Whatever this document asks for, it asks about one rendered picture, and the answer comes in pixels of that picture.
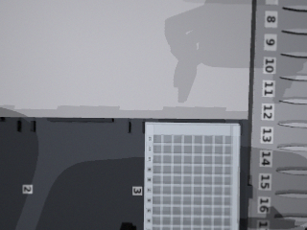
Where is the dark grey plate carrier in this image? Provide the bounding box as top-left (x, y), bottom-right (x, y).
top-left (0, 117), bottom-right (252, 230)

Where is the white multi-well plate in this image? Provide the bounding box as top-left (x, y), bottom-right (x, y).
top-left (144, 122), bottom-right (240, 230)

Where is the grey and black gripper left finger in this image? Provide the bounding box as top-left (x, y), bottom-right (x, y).
top-left (120, 222), bottom-right (136, 230)

